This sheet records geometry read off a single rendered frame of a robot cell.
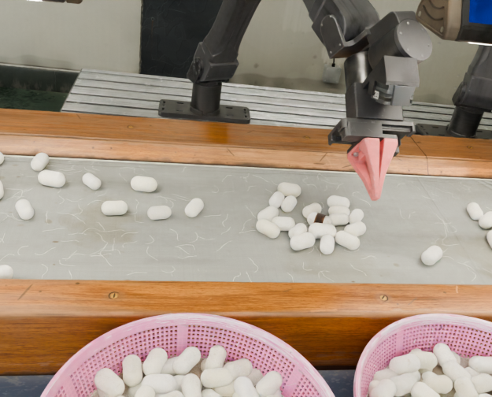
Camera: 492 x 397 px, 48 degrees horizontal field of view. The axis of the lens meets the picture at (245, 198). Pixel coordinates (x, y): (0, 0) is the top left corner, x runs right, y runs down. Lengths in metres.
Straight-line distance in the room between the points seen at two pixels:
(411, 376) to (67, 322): 0.36
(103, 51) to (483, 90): 2.02
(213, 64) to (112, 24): 1.76
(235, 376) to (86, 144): 0.47
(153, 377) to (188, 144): 0.45
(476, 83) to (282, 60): 1.71
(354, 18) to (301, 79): 2.15
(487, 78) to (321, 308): 0.81
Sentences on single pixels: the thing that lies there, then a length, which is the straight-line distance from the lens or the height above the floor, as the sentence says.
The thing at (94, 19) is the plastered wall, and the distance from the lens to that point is 2.86.
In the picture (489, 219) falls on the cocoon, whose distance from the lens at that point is 0.90.
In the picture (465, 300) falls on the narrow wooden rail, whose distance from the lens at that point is 0.71.
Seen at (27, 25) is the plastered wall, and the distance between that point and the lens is 2.94.
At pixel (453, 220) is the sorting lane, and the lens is 0.90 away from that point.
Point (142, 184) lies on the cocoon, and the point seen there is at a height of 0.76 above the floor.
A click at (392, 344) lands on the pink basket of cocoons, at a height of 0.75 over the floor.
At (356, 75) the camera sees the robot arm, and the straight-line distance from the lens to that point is 0.78.
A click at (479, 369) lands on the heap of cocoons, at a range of 0.68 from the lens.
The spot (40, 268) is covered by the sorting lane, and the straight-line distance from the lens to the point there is 0.68.
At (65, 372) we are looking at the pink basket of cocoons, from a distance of 0.54.
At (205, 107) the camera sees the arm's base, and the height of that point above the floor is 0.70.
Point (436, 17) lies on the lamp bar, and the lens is 0.63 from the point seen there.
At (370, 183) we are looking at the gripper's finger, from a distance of 0.75.
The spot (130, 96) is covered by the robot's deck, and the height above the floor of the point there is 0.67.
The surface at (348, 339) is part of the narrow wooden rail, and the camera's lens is 0.66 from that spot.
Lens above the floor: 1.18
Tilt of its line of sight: 33 degrees down
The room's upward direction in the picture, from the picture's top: 9 degrees clockwise
